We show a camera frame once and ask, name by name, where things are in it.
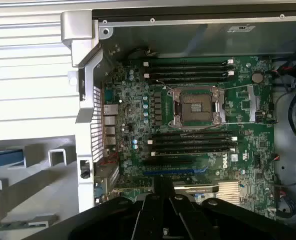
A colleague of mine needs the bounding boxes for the silver finned chipset heatsink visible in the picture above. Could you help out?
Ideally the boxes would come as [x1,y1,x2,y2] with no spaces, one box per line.
[217,181,241,206]

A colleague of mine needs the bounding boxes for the thin black wire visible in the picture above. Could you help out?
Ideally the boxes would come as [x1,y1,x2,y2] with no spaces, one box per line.
[273,82,292,126]

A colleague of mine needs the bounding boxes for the blue expansion slot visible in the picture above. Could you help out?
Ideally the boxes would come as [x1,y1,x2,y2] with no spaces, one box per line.
[142,168,206,177]

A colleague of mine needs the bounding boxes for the round coin battery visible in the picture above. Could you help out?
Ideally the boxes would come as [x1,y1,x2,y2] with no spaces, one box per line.
[252,71,264,85]

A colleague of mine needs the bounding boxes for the CPU socket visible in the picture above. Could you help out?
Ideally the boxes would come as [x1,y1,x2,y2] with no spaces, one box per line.
[172,87,214,128]

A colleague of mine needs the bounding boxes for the white case sticker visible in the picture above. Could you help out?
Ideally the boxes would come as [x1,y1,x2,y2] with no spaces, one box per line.
[220,24,256,33]

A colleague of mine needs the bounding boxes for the black graphics card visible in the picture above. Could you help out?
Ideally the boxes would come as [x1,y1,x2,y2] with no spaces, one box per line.
[111,183,220,202]

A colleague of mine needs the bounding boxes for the black RAM slot white clips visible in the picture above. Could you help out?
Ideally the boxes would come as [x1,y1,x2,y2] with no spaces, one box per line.
[142,58,235,67]
[150,146,236,158]
[147,135,238,146]
[142,70,235,79]

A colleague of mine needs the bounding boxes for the grey parts rack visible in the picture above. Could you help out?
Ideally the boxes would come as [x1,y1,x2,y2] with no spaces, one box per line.
[0,134,79,240]

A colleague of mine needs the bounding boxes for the red and black wire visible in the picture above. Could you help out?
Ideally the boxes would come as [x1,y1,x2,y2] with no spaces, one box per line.
[270,69,296,76]

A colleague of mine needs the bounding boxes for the thin metal locking lever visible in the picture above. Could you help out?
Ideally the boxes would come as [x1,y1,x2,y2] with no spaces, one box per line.
[155,79,181,93]
[180,121,228,138]

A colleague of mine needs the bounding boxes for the metal socket cover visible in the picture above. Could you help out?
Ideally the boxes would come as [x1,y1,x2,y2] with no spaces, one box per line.
[211,85,227,126]

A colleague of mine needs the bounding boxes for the green motherboard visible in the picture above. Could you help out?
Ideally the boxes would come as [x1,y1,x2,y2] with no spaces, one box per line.
[101,56,276,221]

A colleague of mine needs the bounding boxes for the grey and black PC case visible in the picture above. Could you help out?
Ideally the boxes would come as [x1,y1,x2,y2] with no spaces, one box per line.
[60,8,296,240]

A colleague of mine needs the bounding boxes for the black expansion slot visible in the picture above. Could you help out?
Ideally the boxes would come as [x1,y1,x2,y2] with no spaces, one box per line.
[142,159,194,168]

